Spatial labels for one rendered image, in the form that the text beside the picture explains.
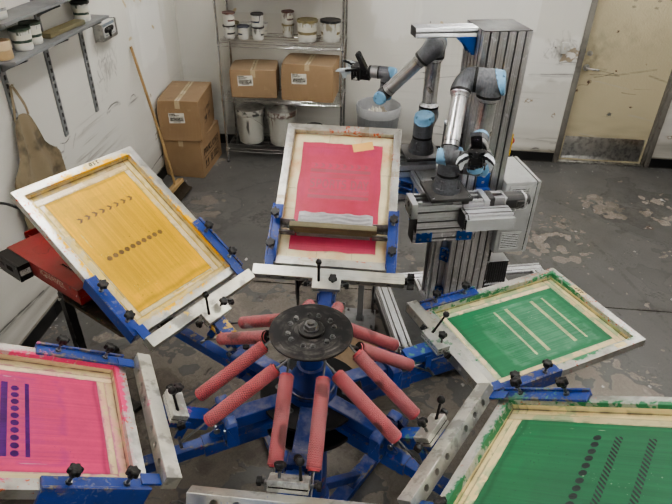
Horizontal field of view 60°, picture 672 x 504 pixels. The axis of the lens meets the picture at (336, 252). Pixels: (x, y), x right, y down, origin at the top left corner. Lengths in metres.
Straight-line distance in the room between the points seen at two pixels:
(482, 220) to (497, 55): 0.81
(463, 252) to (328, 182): 1.06
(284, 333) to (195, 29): 4.86
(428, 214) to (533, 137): 3.72
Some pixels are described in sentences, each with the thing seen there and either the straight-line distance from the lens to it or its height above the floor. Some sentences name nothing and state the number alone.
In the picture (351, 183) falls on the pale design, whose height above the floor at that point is 1.36.
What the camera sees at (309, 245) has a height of 1.17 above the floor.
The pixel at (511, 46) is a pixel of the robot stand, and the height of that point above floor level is 1.95.
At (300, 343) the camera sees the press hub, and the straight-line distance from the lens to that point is 2.02.
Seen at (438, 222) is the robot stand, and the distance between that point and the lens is 3.15.
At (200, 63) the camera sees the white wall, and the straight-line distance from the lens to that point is 6.62.
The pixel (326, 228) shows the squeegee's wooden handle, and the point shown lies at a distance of 2.67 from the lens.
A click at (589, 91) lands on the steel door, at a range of 6.72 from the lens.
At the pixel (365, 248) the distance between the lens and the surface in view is 2.73.
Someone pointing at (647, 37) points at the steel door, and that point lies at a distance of 6.72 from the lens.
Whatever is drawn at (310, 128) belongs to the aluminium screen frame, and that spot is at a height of 1.54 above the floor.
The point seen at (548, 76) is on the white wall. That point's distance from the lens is 6.50.
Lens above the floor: 2.68
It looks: 34 degrees down
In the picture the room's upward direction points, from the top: 1 degrees clockwise
